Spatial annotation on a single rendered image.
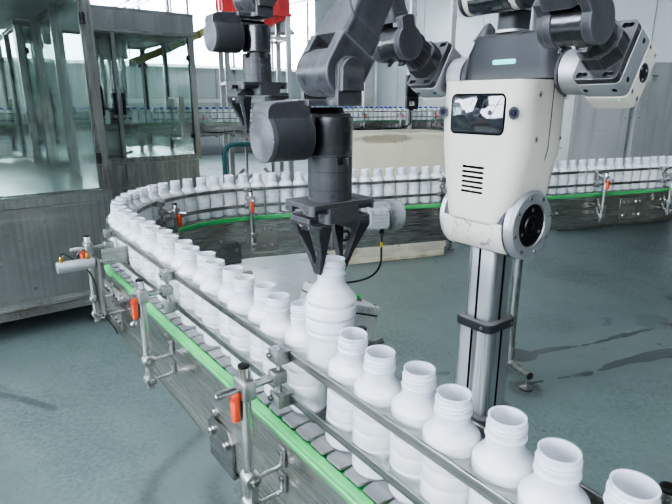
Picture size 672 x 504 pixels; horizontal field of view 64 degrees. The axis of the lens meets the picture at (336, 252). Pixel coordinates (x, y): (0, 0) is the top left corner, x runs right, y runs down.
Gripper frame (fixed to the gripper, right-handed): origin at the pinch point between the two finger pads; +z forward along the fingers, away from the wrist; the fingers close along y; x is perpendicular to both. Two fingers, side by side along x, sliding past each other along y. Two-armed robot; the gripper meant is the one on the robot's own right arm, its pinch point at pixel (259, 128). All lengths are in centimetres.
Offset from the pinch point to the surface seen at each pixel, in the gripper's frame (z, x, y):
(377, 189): 33, -78, -101
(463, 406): 24, 69, 16
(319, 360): 28, 46, 17
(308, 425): 40, 43, 17
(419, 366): 24, 61, 14
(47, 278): 104, -265, 10
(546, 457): 23, 79, 18
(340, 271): 16, 46, 14
